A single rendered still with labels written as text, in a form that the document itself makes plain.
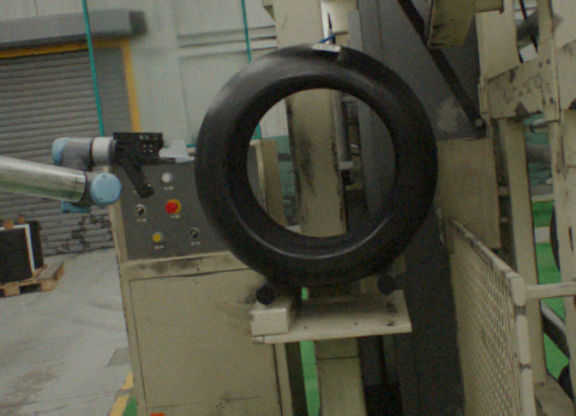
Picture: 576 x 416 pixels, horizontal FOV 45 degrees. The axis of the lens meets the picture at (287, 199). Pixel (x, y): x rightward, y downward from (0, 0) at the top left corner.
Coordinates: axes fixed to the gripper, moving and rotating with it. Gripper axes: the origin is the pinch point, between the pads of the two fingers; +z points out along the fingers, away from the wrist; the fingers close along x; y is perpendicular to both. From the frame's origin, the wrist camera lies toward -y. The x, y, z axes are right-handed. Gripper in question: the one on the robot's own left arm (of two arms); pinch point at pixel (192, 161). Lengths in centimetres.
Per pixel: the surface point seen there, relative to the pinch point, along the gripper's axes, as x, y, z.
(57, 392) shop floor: 196, -139, -129
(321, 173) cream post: 24.2, -4.0, 30.7
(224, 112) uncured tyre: -11.8, 11.6, 10.4
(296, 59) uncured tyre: -11.6, 23.5, 26.9
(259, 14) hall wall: 885, 191, -120
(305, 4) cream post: 24, 42, 26
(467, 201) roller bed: 17, -11, 70
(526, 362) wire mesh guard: -63, -28, 67
